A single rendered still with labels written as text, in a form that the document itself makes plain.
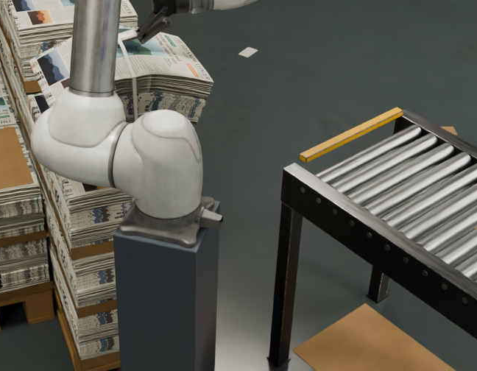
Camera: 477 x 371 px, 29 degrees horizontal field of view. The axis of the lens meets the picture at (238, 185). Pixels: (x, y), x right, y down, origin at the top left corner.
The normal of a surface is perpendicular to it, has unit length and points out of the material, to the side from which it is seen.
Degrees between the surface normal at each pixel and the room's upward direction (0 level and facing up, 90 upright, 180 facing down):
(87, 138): 64
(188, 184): 88
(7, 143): 0
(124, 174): 87
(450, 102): 0
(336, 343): 0
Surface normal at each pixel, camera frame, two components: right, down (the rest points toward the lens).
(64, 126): -0.38, 0.16
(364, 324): 0.04, -0.80
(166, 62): 0.30, -0.83
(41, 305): 0.36, 0.57
